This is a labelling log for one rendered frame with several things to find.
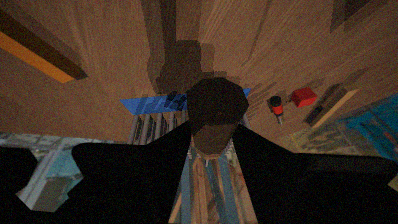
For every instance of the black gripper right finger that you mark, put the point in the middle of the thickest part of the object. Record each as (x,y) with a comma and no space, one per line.
(275,176)

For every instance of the blue flat strip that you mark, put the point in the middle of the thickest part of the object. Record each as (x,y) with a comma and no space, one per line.
(157,104)

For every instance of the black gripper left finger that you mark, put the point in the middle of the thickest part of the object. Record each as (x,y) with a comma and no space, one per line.
(159,164)

